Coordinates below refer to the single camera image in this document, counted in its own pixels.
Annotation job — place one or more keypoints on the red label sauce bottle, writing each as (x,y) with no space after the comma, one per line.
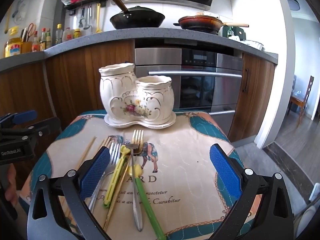
(35,43)

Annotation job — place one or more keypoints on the stainless steel built-in oven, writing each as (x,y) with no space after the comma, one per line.
(200,90)

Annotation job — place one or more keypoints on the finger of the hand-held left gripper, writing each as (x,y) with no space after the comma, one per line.
(25,117)
(47,125)

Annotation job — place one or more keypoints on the wooden base cabinet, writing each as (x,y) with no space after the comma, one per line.
(82,80)

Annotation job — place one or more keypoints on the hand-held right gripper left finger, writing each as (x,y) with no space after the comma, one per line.
(96,172)

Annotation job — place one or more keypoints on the green kitchen appliance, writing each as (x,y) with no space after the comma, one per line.
(238,33)

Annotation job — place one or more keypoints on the white floral ceramic utensil holder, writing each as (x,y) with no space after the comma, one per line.
(125,92)

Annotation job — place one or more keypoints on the black wall shelf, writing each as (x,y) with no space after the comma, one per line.
(82,3)

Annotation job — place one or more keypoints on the grey kitchen countertop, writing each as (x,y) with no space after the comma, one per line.
(125,35)

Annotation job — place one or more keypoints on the printed quilted cloth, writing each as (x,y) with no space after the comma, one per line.
(187,155)

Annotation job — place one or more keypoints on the white fluted bowl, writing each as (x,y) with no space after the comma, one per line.
(252,44)

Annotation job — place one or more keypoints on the yellow spatula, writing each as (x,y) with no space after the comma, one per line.
(98,22)

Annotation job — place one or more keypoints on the wooden knife block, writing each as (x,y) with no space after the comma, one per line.
(26,47)

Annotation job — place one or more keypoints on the wooden chair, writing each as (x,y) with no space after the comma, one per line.
(303,100)

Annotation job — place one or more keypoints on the green label sauce bottle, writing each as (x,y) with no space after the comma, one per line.
(48,40)

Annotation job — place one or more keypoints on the dark sauce bottle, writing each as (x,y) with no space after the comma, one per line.
(43,41)

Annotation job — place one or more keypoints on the small yellow jar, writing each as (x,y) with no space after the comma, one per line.
(77,34)

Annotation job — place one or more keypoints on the person's left hand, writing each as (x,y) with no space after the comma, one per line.
(11,180)

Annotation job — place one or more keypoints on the hanging metal utensils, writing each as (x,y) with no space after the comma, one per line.
(85,20)

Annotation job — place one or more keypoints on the yellow green plastic utensil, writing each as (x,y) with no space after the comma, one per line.
(116,175)

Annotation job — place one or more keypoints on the brown frying pan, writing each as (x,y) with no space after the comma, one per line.
(200,22)

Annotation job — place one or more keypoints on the large yellow jar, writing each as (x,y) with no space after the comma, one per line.
(12,46)

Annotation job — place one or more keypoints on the silver fork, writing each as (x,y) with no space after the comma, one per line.
(115,155)

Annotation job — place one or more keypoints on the white plastic jug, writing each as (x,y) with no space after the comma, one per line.
(67,35)

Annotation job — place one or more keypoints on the clear oil bottle yellow cap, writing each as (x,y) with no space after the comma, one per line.
(58,36)

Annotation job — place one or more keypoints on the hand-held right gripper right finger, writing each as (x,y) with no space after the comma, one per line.
(225,172)

